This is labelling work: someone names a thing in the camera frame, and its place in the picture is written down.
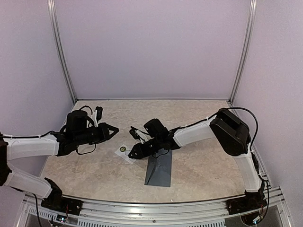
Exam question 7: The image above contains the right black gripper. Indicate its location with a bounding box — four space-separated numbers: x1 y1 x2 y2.
128 136 162 159

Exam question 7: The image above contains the aluminium front rail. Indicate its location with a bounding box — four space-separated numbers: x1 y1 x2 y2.
14 188 293 227

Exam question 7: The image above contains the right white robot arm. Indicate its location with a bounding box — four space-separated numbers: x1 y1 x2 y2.
128 107 265 210

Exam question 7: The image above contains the dark blue envelope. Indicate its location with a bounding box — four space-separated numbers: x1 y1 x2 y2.
144 149 172 187

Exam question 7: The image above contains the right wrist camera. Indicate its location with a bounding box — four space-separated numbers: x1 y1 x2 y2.
129 126 149 144

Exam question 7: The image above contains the white sticker sheet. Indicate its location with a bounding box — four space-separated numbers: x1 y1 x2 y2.
115 144 136 164

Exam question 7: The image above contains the aluminium corner post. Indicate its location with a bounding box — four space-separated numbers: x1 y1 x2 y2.
229 0 257 104
47 0 78 104

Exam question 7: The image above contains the right aluminium corner post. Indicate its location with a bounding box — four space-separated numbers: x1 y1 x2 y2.
229 0 257 104

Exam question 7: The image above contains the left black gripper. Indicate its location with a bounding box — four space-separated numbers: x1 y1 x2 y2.
75 122 119 146

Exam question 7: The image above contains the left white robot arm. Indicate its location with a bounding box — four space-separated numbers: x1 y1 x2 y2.
0 109 119 210

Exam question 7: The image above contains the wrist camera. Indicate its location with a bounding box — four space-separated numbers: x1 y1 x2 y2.
91 106 103 127
129 126 149 144

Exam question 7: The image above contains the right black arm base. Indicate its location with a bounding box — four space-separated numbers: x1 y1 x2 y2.
226 180 268 215

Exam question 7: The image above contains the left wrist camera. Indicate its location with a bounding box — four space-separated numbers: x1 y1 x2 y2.
91 106 103 127

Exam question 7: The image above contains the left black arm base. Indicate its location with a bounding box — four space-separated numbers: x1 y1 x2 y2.
41 177 83 216

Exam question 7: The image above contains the left aluminium corner post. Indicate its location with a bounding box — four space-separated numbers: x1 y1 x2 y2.
47 0 78 104

